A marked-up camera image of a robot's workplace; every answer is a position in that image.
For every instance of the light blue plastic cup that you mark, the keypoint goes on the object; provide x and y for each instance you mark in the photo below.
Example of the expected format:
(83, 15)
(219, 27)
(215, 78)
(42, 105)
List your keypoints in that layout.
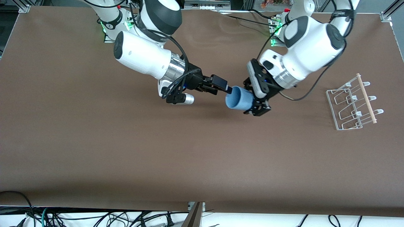
(240, 101)

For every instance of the white metal bracket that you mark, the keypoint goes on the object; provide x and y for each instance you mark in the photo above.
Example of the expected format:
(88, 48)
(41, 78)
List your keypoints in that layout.
(190, 206)

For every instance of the aluminium frame profile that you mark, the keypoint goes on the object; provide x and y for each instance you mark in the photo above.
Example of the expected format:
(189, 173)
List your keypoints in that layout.
(24, 8)
(385, 16)

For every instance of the brown table cover sheet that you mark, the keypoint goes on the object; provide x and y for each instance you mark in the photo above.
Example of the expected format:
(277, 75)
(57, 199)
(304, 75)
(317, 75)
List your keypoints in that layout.
(202, 157)

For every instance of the white power strip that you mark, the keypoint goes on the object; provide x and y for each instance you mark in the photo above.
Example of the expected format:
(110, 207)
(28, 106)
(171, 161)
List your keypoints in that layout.
(206, 6)

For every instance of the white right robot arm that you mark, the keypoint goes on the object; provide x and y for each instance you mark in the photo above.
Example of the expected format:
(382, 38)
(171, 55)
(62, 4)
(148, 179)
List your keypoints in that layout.
(139, 53)

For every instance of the dark table leg post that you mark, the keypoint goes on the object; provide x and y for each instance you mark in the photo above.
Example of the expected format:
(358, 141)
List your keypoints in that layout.
(194, 217)

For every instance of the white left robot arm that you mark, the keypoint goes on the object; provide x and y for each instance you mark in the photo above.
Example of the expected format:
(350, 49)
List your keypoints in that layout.
(309, 44)

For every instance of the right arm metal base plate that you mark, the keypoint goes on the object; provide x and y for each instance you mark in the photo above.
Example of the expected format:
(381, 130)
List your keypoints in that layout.
(107, 39)

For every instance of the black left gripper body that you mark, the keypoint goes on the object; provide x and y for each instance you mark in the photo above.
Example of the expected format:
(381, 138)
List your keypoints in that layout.
(272, 91)

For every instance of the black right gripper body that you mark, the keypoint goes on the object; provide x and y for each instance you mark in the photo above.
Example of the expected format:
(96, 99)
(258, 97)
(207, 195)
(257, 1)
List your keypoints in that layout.
(196, 80)

